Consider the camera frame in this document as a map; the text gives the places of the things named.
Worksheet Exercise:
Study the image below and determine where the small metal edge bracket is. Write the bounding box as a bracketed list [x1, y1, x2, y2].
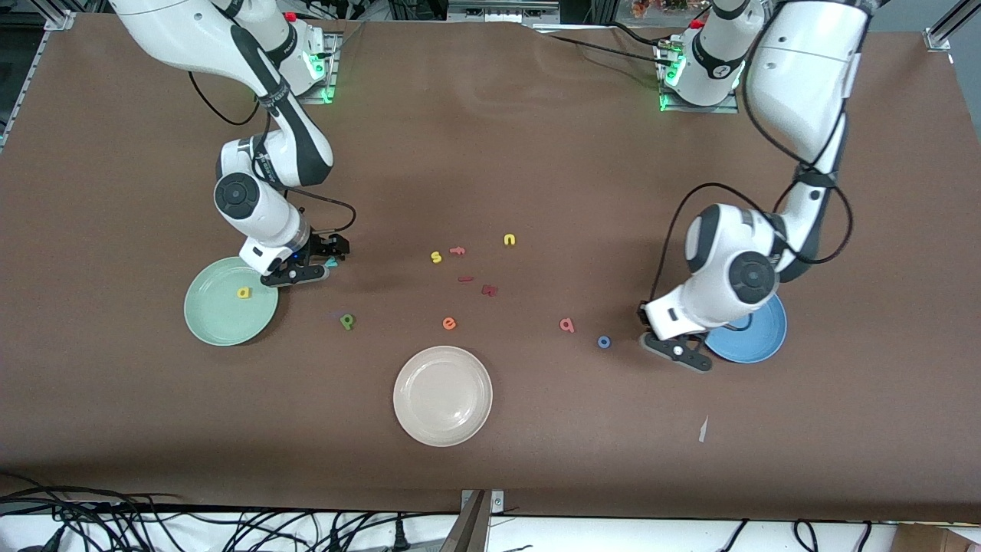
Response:
[460, 489, 505, 514]

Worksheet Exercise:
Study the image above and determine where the light green round plate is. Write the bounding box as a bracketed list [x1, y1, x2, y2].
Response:
[183, 256, 280, 347]

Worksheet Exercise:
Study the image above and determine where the tangled black cable bundle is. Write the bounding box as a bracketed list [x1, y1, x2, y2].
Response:
[0, 474, 461, 552]

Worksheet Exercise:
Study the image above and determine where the aluminium table frame rail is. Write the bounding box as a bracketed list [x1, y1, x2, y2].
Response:
[0, 9, 77, 150]
[924, 0, 981, 53]

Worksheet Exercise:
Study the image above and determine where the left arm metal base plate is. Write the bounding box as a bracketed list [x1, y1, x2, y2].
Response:
[655, 38, 740, 114]

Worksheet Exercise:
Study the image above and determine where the grey metal equipment box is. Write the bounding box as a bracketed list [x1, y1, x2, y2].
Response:
[448, 0, 560, 22]

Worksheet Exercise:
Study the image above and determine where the black base power cable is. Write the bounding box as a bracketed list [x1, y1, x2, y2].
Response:
[533, 21, 675, 68]

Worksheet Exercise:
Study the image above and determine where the grey angled metal strut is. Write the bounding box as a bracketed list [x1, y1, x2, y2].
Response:
[438, 491, 491, 552]

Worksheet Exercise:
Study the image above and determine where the brown cardboard box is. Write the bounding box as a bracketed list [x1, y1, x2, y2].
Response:
[893, 523, 981, 552]

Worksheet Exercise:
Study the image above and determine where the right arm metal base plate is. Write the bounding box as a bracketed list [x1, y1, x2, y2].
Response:
[255, 31, 342, 104]

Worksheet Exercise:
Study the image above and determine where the beige round plate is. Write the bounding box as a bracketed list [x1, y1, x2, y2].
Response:
[392, 346, 494, 448]

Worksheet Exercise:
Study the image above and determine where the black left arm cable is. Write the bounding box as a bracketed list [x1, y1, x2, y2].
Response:
[650, 31, 855, 307]

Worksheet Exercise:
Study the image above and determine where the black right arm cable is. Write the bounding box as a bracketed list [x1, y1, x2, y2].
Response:
[188, 69, 358, 238]

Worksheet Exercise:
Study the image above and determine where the blue round plate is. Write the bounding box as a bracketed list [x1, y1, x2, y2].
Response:
[704, 291, 789, 364]

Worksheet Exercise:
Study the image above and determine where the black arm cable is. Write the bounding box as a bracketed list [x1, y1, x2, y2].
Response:
[650, 31, 855, 307]
[188, 69, 358, 238]

